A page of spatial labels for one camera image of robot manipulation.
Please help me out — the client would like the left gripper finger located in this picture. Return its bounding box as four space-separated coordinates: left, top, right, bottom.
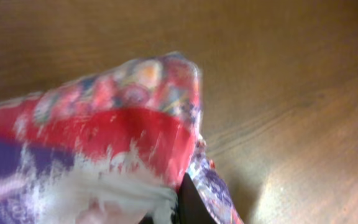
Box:
138 172 218 224

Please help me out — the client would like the red floral tissue pack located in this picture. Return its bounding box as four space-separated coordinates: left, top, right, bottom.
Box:
0 53 241 223

